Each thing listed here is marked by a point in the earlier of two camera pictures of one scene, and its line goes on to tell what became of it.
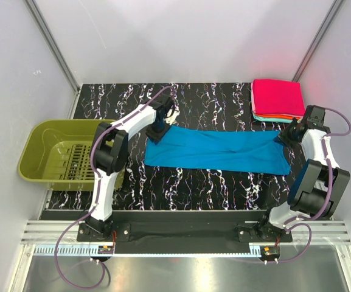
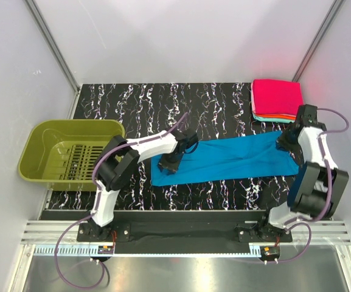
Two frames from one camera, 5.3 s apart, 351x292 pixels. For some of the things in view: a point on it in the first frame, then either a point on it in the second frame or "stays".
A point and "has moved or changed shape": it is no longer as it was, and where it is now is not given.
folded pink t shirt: (278, 97) stays
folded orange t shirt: (290, 117) stays
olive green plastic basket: (56, 153) stays
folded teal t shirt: (273, 120) stays
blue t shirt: (230, 149) has moved or changed shape
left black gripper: (156, 137) → (172, 168)
